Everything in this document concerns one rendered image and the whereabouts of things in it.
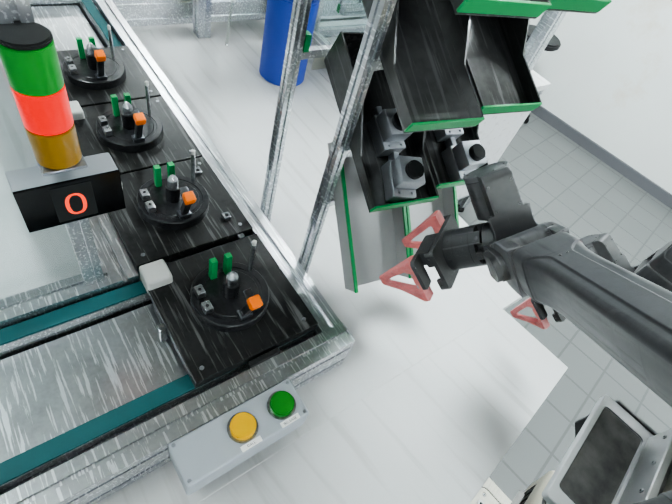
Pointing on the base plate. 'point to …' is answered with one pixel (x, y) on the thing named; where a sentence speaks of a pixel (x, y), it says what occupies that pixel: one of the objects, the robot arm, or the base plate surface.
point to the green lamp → (33, 70)
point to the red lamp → (45, 112)
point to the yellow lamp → (56, 149)
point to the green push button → (281, 403)
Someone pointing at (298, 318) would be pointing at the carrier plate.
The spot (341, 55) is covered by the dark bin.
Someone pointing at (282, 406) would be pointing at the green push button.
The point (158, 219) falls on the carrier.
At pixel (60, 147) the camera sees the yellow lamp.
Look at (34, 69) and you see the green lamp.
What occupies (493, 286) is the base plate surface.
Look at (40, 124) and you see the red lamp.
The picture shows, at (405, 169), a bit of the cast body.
